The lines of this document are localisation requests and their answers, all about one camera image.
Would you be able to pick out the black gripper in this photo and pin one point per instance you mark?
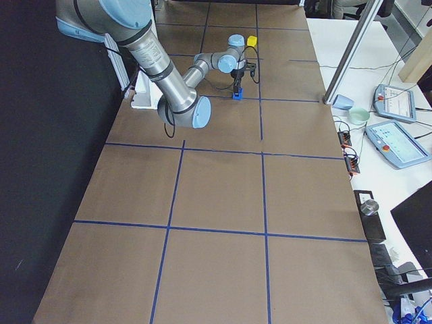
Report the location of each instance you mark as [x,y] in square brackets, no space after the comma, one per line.
[237,75]

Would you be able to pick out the blue wooden block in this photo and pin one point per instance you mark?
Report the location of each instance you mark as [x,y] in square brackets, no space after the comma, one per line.
[238,95]

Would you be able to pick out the yellow wooden block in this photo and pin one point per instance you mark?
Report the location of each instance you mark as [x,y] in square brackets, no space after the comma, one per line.
[252,41]

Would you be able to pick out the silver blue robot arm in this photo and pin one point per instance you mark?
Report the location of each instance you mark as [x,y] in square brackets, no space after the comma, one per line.
[129,24]

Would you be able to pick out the light blue cup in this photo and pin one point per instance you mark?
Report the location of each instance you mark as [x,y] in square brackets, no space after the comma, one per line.
[342,102]

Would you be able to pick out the black power strip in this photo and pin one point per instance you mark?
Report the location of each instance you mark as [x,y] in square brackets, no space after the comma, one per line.
[344,138]
[352,163]

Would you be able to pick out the green bowl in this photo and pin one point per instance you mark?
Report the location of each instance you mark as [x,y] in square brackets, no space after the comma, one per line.
[358,115]

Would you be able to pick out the teach pendant far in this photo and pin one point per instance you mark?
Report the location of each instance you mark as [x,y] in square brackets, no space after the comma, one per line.
[396,103]

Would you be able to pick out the teach pendant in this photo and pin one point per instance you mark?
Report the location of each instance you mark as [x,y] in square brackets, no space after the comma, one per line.
[396,103]
[397,146]

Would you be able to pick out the teach pendant near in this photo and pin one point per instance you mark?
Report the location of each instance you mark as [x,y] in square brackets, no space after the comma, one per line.
[397,146]

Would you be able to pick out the black box with metal cylinder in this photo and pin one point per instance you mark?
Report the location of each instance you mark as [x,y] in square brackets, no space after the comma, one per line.
[368,211]

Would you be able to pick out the black monitor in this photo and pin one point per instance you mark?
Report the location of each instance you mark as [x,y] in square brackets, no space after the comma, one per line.
[413,219]

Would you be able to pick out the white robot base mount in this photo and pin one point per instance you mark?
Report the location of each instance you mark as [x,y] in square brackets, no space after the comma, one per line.
[146,93]

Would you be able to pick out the aluminium frame post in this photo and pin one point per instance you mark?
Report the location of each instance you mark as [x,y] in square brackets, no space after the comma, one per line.
[366,19]

